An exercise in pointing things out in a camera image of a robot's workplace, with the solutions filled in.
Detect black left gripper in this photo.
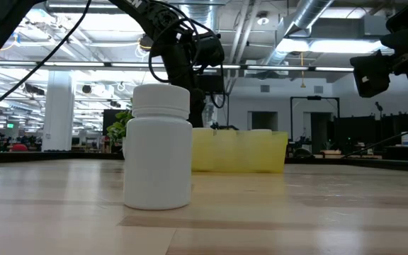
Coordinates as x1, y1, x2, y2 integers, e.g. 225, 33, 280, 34
150, 35, 225, 129

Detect yellow translucent plastic basket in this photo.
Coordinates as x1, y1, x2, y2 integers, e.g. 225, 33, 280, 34
191, 127, 289, 174

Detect black partition panels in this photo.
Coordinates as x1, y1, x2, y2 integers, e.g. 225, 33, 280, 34
331, 112, 408, 147

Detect green plant in white pot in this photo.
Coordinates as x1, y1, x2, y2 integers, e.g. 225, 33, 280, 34
106, 108, 134, 159

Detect black screen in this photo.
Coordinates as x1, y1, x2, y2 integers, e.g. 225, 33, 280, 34
102, 108, 127, 135

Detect white round ceiling sensor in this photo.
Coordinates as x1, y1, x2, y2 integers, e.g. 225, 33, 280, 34
256, 12, 271, 26

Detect long ceiling light bar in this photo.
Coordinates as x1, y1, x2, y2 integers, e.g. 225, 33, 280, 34
0, 59, 356, 74

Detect white building column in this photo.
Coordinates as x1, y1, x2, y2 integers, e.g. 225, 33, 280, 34
42, 69, 77, 152

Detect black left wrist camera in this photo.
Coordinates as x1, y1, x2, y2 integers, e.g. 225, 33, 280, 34
198, 73, 225, 95

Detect black metal gantry frame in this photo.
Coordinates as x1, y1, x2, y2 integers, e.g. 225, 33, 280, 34
290, 94, 341, 153

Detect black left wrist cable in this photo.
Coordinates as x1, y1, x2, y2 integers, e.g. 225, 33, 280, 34
148, 1, 227, 110

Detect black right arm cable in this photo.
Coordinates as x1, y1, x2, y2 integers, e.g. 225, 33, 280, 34
341, 123, 408, 159

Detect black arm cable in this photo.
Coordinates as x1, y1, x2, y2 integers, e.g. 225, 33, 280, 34
341, 123, 408, 159
0, 0, 93, 120

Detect yellow hanging cord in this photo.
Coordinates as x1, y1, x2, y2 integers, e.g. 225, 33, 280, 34
298, 52, 306, 89

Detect black ceiling cord reel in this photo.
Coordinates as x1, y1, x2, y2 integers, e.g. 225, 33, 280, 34
139, 33, 154, 50

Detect silver round ventilation duct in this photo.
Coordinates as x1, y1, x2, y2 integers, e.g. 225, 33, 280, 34
182, 3, 223, 36
263, 0, 336, 67

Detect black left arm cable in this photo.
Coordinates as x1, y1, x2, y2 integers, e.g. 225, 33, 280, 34
0, 0, 93, 120

